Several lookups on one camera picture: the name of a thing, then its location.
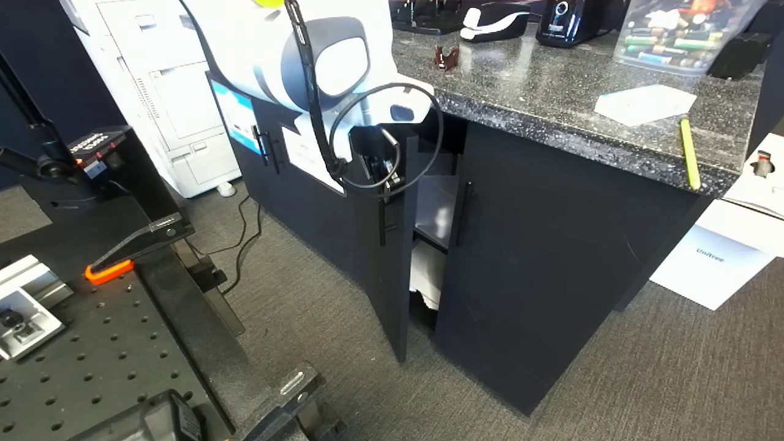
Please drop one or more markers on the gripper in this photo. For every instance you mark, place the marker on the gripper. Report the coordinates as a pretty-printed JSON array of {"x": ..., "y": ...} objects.
[{"x": 370, "y": 147}]

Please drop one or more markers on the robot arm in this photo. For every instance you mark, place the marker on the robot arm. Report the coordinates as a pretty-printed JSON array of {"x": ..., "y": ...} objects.
[{"x": 257, "y": 49}]

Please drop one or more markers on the black cabinet door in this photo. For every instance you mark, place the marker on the black cabinet door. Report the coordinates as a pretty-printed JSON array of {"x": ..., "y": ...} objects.
[
  {"x": 551, "y": 257},
  {"x": 383, "y": 288},
  {"x": 312, "y": 220},
  {"x": 245, "y": 165}
]

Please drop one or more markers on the white paper sheet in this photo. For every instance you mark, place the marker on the white paper sheet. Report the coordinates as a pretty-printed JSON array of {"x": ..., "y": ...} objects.
[
  {"x": 306, "y": 156},
  {"x": 643, "y": 104}
]

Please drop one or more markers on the small red tape dispenser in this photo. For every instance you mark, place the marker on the small red tape dispenser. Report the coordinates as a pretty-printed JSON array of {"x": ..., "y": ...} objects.
[{"x": 447, "y": 58}]

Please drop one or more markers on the white bag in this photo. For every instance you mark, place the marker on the white bag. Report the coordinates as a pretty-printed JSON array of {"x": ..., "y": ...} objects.
[{"x": 427, "y": 272}]

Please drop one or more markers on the blue and white paper sign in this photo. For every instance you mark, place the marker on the blue and white paper sign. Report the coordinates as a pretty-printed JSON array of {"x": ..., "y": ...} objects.
[{"x": 236, "y": 116}]

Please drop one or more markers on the black tray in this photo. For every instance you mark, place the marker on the black tray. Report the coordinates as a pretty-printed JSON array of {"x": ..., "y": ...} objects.
[{"x": 422, "y": 18}]

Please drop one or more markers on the black and white stapler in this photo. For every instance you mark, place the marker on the black and white stapler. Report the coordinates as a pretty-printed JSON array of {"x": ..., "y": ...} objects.
[{"x": 496, "y": 21}]

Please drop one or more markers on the white office printer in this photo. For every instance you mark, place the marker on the white office printer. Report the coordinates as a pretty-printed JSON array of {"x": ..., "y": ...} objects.
[{"x": 171, "y": 98}]

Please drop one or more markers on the black round appliance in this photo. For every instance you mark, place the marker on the black round appliance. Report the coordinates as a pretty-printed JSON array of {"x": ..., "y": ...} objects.
[{"x": 569, "y": 24}]

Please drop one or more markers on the black clamp with orange grip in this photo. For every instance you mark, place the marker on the black clamp with orange grip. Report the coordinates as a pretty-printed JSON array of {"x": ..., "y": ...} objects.
[{"x": 147, "y": 236}]

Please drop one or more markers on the heap of batteries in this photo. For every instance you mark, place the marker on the heap of batteries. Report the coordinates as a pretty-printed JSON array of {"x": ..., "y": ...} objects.
[{"x": 667, "y": 43}]

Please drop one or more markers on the yellow green pen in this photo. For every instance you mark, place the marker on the yellow green pen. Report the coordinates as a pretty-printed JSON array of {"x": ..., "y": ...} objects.
[{"x": 690, "y": 153}]

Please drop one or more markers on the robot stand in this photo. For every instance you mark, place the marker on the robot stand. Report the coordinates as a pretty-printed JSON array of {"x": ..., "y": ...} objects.
[{"x": 116, "y": 343}]

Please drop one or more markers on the white cardboard box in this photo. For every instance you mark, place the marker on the white cardboard box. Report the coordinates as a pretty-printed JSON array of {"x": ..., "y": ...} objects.
[{"x": 716, "y": 257}]

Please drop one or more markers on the clear plastic bin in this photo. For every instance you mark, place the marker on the clear plastic bin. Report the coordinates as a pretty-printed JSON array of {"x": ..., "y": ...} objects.
[{"x": 729, "y": 24}]

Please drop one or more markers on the black box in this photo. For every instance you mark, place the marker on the black box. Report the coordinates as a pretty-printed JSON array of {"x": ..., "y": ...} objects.
[{"x": 738, "y": 55}]

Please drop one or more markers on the camera on mount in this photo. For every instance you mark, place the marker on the camera on mount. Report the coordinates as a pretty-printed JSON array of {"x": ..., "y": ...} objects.
[{"x": 98, "y": 150}]

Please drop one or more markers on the silver metal bracket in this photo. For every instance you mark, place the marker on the silver metal bracket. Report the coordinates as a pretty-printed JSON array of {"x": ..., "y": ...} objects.
[{"x": 27, "y": 306}]

